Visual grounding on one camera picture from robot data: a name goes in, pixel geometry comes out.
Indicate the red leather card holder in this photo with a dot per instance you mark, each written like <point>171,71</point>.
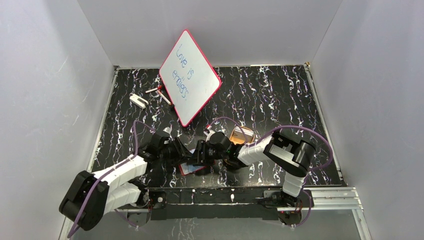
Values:
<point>186,169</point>

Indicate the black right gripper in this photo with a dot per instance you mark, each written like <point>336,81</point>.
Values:
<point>198,158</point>

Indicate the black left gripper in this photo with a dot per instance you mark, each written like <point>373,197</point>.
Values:
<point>178,149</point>

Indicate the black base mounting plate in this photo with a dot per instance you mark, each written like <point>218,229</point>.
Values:
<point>212,203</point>

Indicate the pink framed whiteboard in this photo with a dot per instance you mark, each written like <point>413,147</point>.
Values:
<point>189,78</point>

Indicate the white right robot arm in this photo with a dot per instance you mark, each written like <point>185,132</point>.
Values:
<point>292,153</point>

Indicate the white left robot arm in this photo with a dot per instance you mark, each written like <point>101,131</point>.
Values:
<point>94,194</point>

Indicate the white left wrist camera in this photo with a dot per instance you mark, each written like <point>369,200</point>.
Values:
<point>167,130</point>

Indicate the red capped marker pen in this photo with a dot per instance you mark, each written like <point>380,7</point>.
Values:
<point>154,89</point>

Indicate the orange oval tray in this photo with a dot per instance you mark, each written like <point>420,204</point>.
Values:
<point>232,162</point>

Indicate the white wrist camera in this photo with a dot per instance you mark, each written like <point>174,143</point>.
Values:
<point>167,130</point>
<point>208,130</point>

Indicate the white whiteboard eraser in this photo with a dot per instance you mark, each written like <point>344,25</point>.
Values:
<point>138,101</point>

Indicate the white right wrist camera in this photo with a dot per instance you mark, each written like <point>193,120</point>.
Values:
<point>208,130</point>

